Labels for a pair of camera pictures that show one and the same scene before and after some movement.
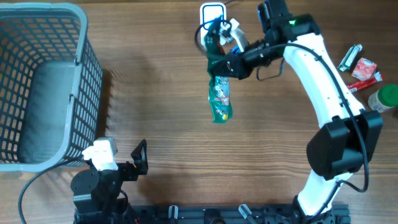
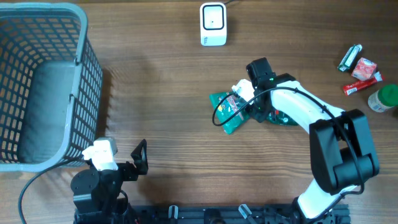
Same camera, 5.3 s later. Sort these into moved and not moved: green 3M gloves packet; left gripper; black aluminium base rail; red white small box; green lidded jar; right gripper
Moved: right gripper; green 3M gloves packet
Not moved: left gripper; red white small box; black aluminium base rail; green lidded jar
